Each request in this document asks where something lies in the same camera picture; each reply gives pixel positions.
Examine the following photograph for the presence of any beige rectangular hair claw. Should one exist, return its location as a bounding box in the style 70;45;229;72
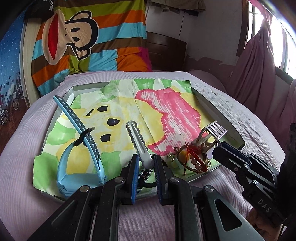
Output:
192;120;228;160

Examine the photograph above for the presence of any red string bracelet with charms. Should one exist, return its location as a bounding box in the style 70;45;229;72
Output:
182;142;212;175

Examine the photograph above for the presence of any white scalloped hair clip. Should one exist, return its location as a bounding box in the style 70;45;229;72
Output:
126;120;154;169

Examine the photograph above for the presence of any person's right hand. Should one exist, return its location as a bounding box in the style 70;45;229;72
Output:
246;208;283;240

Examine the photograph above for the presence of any light blue wrist watch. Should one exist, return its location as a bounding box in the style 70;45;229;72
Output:
54;95;107;198

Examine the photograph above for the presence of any pink ribbed bedspread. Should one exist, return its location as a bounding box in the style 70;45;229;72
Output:
1;71;285;240

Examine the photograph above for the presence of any pink window curtain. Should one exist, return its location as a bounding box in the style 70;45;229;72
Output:
226;1;295;150

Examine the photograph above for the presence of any grey cardboard tray box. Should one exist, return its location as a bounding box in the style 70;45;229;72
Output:
33;78;245;197

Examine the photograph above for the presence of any pink pillow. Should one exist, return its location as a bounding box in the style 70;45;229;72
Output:
189;70;227;93

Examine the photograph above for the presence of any colourful painted paper liner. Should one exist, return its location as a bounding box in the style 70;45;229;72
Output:
33;79;214;196

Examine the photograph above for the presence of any dark wooden headboard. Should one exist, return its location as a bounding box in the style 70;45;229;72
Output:
147;32;187;72

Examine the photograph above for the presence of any blue starry fabric wardrobe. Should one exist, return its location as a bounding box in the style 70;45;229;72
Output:
1;12;28;151

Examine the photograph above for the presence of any brown hanging cloth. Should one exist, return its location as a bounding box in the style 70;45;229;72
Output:
151;0;206;16

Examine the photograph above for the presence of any striped monkey cartoon blanket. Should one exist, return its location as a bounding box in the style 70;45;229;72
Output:
31;1;152;95

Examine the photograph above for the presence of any black hanging tote bag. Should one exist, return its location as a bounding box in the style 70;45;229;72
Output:
25;0;54;21

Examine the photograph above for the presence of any black hair tie yellow bead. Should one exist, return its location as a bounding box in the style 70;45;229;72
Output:
166;145;190;169

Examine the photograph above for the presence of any window with frame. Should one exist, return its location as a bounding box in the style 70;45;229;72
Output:
236;1;295;84

